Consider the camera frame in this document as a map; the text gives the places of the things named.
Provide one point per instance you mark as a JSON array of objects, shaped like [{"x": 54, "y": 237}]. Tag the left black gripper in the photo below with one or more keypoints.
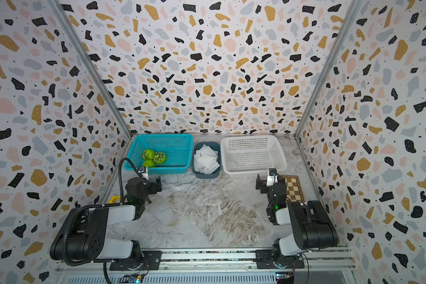
[{"x": 152, "y": 187}]

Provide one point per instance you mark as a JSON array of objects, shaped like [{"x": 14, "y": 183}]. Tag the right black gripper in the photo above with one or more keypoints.
[{"x": 264, "y": 187}]

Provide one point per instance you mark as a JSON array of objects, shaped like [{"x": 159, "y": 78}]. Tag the green custard apple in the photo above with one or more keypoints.
[
  {"x": 149, "y": 164},
  {"x": 160, "y": 157},
  {"x": 148, "y": 154}
]

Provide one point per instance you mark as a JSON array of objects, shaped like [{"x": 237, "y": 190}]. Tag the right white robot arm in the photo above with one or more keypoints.
[{"x": 312, "y": 229}]

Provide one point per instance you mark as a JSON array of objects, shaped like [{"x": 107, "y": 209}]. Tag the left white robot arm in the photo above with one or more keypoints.
[{"x": 82, "y": 238}]

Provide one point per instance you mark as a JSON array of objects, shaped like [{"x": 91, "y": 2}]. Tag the pile of white foam nets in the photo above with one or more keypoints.
[{"x": 206, "y": 160}]

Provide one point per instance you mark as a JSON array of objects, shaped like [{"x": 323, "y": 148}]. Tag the wooden chessboard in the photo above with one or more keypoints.
[{"x": 293, "y": 188}]

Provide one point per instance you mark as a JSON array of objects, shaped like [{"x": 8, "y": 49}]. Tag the yellow triangular plastic piece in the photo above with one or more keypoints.
[{"x": 115, "y": 200}]

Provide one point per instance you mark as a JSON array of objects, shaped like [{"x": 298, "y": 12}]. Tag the white plastic basket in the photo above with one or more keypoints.
[{"x": 251, "y": 155}]

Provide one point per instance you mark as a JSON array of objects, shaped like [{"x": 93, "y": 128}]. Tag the teal plastic basket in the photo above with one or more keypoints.
[{"x": 177, "y": 150}]

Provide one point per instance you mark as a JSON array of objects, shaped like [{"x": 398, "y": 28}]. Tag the dark teal small bin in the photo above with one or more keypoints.
[{"x": 216, "y": 147}]

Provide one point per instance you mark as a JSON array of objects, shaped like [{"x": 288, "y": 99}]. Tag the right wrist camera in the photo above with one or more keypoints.
[{"x": 272, "y": 177}]

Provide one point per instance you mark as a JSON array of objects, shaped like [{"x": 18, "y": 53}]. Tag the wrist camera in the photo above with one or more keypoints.
[
  {"x": 272, "y": 177},
  {"x": 143, "y": 173}
]

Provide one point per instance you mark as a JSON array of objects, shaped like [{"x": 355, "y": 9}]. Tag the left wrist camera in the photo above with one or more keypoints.
[{"x": 143, "y": 173}]

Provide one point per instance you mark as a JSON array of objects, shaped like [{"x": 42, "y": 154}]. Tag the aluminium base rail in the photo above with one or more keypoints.
[{"x": 220, "y": 266}]

